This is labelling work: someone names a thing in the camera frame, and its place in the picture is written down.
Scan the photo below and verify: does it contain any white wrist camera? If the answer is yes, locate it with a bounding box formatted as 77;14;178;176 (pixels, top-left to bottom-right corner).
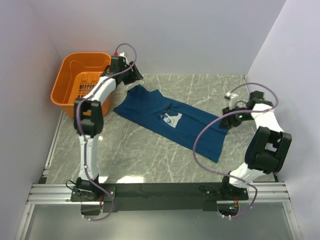
224;91;240;109
113;51;128;61

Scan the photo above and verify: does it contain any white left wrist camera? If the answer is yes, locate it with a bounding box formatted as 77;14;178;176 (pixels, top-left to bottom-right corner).
113;51;128;61

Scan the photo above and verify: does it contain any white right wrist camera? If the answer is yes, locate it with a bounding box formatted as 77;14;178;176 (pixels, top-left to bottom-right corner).
224;91;240;109

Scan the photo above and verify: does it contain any blue t shirt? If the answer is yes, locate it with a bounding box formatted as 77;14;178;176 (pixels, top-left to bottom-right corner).
114;85;228;163

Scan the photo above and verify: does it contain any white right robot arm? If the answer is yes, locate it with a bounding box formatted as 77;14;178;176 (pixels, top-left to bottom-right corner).
219;91;292;200

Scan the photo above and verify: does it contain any black base beam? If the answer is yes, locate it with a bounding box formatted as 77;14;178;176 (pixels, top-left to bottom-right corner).
70;182;249;213

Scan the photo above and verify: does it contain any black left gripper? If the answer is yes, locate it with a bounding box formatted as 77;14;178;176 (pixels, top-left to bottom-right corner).
120;61;144;86

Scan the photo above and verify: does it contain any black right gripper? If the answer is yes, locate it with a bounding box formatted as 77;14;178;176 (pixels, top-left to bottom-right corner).
217;104;254;130

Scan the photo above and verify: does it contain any orange plastic basket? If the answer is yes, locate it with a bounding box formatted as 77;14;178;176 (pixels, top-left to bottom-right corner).
50;52;111;118

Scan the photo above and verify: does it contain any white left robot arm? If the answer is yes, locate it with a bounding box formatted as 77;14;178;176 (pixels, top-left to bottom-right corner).
73;54;143;201

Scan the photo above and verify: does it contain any aluminium frame rail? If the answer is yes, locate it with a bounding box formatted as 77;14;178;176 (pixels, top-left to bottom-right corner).
26;182;291;205

